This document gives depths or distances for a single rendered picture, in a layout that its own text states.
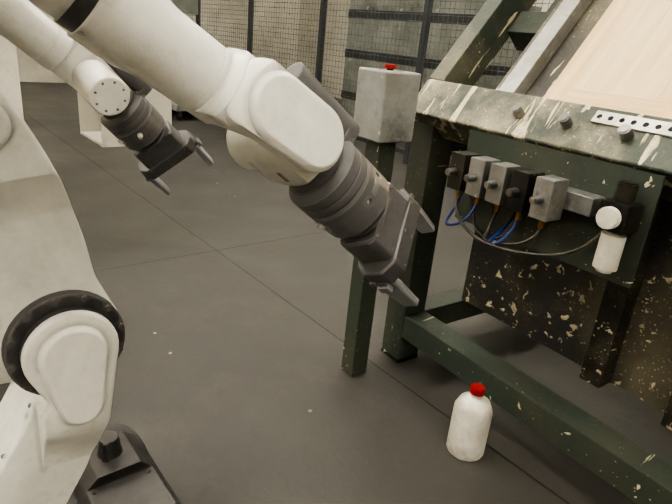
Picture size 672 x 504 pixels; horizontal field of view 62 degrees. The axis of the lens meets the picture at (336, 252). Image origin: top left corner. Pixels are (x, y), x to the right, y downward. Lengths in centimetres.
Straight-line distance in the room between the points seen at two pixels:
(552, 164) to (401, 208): 75
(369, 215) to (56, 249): 38
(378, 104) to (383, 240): 89
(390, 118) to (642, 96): 57
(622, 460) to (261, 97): 121
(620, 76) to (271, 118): 110
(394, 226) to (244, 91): 25
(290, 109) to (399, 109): 102
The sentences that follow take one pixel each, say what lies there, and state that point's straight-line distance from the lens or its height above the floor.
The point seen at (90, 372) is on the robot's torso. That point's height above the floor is 58.
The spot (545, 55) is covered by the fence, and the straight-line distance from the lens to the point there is 161.
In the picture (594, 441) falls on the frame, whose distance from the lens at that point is 150.
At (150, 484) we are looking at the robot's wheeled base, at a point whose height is 19.
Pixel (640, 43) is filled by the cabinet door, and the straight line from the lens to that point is 154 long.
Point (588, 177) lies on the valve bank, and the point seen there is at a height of 77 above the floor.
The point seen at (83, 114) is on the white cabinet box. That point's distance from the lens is 541.
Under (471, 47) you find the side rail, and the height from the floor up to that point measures 101.
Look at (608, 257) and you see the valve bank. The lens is 124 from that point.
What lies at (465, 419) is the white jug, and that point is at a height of 13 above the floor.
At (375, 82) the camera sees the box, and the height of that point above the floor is 90.
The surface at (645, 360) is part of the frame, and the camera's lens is 164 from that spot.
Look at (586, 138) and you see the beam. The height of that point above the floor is 85.
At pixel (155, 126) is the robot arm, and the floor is 82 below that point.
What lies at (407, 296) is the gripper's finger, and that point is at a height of 72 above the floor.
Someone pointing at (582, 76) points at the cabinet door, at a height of 96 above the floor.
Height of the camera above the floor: 100
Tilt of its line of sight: 21 degrees down
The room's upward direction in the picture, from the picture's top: 6 degrees clockwise
